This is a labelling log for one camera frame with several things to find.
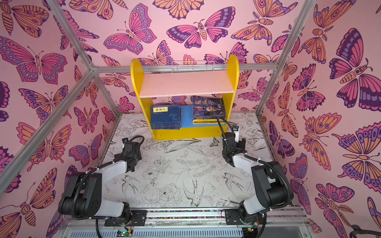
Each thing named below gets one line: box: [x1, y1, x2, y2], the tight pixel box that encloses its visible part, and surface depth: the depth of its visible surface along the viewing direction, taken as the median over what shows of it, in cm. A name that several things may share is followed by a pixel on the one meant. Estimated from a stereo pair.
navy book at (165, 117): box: [150, 105, 182, 130], surface depth 94 cm
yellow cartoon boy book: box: [192, 119, 226, 125], surface depth 96 cm
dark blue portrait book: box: [191, 95, 226, 119], surface depth 96 cm
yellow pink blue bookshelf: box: [130, 55, 240, 140], surface depth 94 cm
